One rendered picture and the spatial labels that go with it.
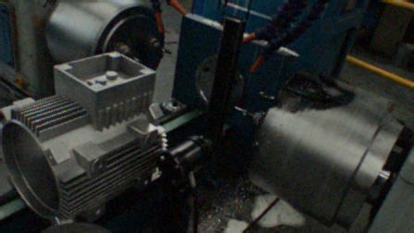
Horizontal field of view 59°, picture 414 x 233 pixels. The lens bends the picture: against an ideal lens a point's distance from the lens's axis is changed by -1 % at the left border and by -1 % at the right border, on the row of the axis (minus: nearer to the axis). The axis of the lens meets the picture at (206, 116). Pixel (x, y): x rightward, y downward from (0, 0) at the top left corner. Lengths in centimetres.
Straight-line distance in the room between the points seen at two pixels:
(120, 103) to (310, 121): 30
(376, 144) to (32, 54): 84
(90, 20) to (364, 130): 62
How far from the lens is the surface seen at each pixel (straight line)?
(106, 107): 56
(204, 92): 94
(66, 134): 55
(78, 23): 91
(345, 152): 59
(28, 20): 104
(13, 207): 69
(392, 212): 58
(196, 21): 92
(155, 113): 61
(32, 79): 109
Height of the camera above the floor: 139
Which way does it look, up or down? 30 degrees down
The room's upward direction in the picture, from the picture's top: 11 degrees clockwise
